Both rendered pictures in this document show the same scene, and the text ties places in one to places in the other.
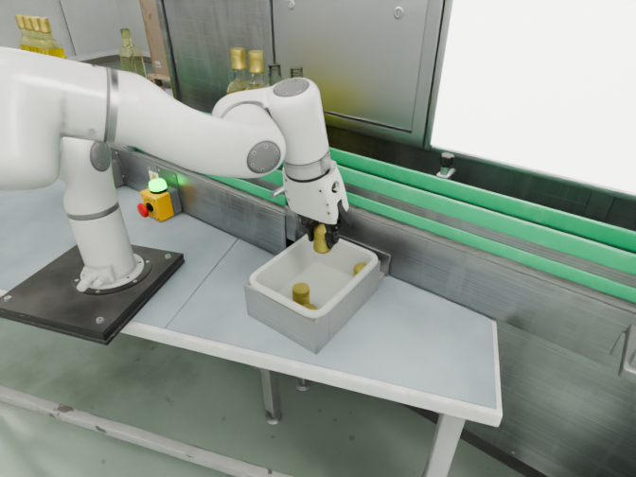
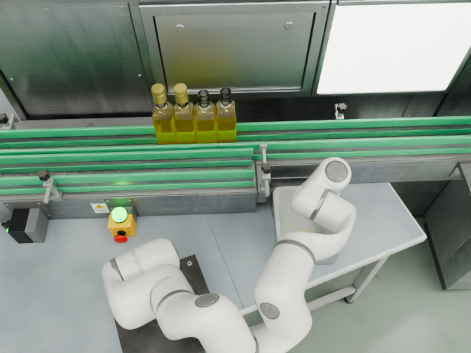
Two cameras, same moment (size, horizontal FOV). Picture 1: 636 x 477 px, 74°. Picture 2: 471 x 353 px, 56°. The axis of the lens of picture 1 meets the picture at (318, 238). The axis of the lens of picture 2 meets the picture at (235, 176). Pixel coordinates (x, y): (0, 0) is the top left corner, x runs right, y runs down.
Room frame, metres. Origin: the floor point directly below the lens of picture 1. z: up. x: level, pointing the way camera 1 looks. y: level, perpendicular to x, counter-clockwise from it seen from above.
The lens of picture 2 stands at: (0.32, 0.53, 1.99)
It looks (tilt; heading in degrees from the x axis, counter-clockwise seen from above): 57 degrees down; 321
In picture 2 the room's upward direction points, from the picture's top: straight up
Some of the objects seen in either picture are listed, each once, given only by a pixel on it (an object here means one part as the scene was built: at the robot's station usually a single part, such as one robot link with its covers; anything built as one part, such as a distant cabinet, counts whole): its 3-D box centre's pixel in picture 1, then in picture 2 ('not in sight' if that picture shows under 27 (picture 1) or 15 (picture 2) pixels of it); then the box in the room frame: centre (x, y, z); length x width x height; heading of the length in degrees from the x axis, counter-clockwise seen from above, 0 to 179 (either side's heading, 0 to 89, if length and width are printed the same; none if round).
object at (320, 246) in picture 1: (322, 238); not in sight; (0.65, -0.01, 0.91); 0.04 x 0.04 x 0.04
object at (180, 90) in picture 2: (256, 61); (181, 93); (1.04, 0.14, 1.14); 0.04 x 0.04 x 0.04
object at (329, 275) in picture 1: (315, 284); (303, 224); (0.65, 0.00, 0.80); 0.22 x 0.17 x 0.09; 143
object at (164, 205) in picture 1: (160, 203); (123, 223); (1.00, 0.42, 0.79); 0.07 x 0.07 x 0.07; 53
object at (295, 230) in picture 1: (304, 219); (261, 183); (0.82, 0.03, 0.85); 0.09 x 0.04 x 0.07; 143
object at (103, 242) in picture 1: (100, 245); not in sight; (0.71, 0.44, 0.85); 0.16 x 0.13 x 0.15; 175
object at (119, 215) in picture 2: (157, 185); (118, 213); (1.01, 0.42, 0.84); 0.05 x 0.05 x 0.03
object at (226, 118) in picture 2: not in sight; (226, 128); (0.97, 0.05, 0.99); 0.06 x 0.06 x 0.21; 53
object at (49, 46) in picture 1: (56, 61); not in sight; (1.63, 0.95, 1.02); 0.06 x 0.06 x 0.28; 53
